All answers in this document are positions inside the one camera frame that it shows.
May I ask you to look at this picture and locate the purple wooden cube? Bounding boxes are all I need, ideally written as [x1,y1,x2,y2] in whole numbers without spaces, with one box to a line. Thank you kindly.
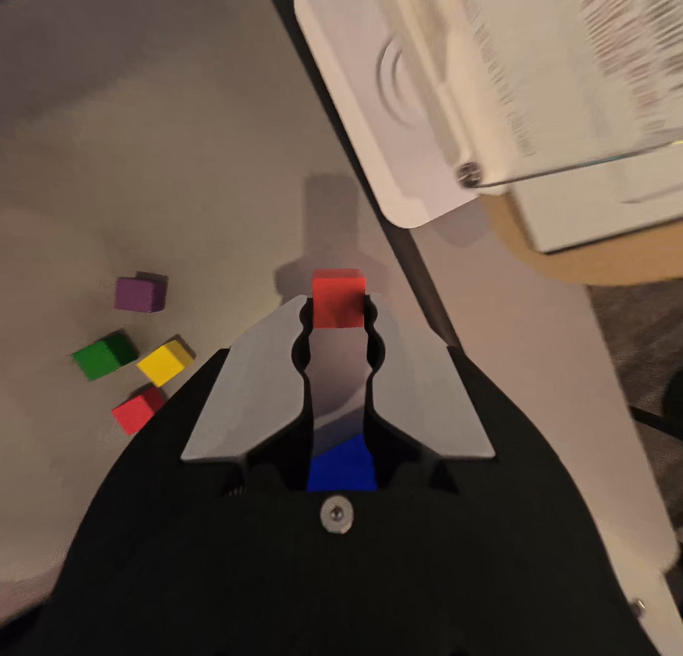
[113,272,169,314]

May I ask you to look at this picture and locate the orange wooden cube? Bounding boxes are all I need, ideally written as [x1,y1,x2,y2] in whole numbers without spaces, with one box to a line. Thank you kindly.
[312,269,367,329]

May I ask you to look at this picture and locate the green wooden cube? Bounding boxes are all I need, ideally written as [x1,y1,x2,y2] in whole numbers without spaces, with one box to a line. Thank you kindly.
[72,331,139,382]

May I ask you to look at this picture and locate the instruction sheet board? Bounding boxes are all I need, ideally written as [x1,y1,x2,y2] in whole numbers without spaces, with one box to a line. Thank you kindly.
[454,0,683,253]

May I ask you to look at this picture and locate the blue plastic bin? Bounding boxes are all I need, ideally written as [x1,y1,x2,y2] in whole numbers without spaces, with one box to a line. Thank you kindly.
[307,433,378,492]

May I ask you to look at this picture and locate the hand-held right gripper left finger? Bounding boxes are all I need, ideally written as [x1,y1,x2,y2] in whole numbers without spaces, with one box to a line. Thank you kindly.
[180,294,312,467]

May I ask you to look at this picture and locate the red wooden cube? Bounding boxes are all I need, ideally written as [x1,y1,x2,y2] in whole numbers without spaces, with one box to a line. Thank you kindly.
[111,386,167,436]

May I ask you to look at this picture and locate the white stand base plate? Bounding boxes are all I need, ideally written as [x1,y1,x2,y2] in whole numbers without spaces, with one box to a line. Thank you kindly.
[293,0,683,230]

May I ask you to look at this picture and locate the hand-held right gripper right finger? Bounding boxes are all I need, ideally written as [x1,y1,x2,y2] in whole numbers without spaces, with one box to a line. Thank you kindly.
[365,292,497,467]

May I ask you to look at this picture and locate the yellow wooden cube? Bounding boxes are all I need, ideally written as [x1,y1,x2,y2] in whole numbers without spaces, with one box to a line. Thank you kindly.
[136,338,196,388]

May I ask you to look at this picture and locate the black strip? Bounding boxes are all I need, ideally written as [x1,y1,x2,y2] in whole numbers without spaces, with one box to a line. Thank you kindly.
[258,0,464,350]

